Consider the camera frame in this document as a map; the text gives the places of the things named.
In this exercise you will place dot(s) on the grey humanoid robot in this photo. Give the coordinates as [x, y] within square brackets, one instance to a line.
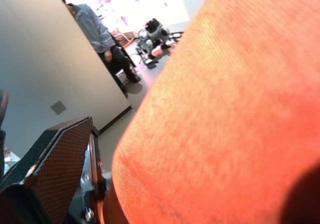
[150, 37]

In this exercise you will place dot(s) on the grey wall plate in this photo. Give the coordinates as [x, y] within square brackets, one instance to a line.
[58, 107]

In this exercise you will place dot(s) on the orange-red cloth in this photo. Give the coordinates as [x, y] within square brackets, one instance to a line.
[225, 96]

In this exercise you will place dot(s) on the person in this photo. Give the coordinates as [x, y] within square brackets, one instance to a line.
[92, 26]

